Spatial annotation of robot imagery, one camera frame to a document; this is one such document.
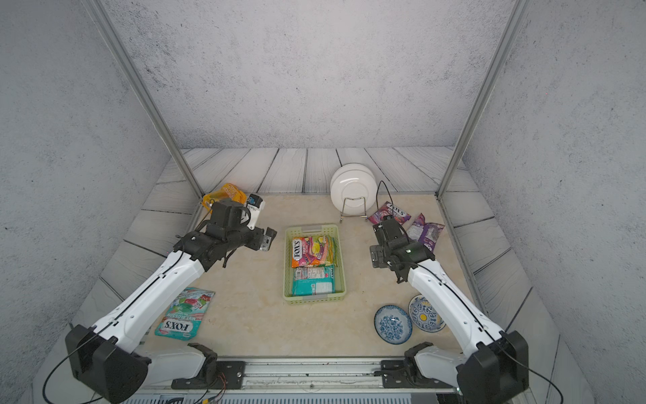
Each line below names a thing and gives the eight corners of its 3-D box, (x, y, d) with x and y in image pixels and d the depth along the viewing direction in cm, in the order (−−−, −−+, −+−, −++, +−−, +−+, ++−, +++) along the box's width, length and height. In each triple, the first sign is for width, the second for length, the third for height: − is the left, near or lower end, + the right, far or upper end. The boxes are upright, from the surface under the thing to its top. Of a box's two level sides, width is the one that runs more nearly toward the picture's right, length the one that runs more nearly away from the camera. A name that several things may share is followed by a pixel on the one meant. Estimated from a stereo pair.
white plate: (327, 212, 116) (327, 182, 102) (345, 189, 125) (346, 159, 112) (361, 227, 110) (365, 197, 96) (377, 202, 120) (383, 171, 106)
